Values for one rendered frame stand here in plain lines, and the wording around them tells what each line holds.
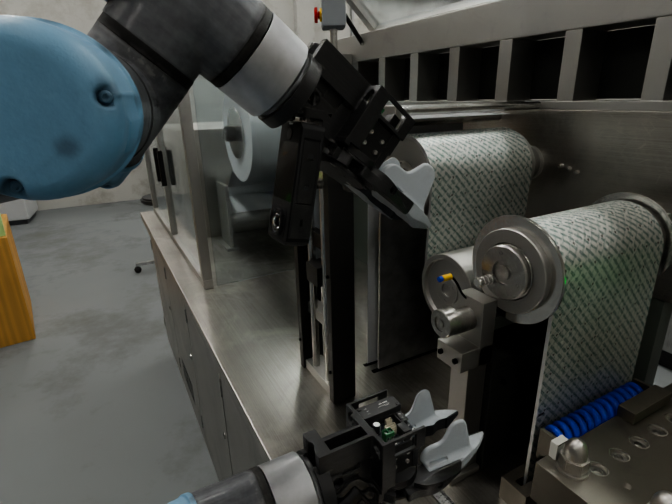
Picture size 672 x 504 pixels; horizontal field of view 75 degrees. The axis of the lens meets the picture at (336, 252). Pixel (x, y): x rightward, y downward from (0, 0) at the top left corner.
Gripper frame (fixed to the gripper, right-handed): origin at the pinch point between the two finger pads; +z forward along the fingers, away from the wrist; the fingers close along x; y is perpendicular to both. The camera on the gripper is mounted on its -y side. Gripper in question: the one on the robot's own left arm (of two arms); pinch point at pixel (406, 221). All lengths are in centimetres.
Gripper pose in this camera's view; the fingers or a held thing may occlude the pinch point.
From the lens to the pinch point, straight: 50.3
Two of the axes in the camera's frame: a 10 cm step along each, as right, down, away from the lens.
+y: 5.5, -8.4, 0.3
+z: 6.9, 4.7, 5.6
